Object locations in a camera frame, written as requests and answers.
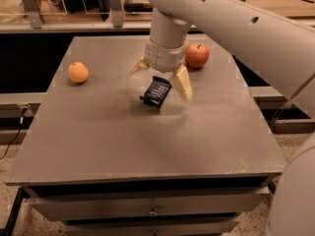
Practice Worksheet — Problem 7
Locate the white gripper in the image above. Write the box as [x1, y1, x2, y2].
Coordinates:
[128, 40, 193, 101]

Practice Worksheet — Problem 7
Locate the dark blue rxbar wrapper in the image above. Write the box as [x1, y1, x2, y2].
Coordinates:
[140, 76, 172, 108]

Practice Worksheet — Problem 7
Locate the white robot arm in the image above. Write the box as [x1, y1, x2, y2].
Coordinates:
[132, 0, 315, 236]

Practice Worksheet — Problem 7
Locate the red apple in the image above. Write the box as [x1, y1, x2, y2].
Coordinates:
[185, 42, 210, 69]

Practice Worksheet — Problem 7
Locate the orange fruit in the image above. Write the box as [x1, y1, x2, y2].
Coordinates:
[68, 62, 89, 84]

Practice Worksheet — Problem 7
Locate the grey drawer cabinet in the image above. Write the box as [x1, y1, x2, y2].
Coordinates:
[7, 35, 285, 236]

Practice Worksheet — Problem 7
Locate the round drawer knob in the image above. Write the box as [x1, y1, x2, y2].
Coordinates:
[148, 206, 158, 216]

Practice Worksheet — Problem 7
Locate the metal railing with posts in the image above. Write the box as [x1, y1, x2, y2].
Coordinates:
[0, 0, 315, 34]

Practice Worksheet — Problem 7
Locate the black cable with plug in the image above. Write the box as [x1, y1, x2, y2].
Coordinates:
[0, 105, 32, 160]

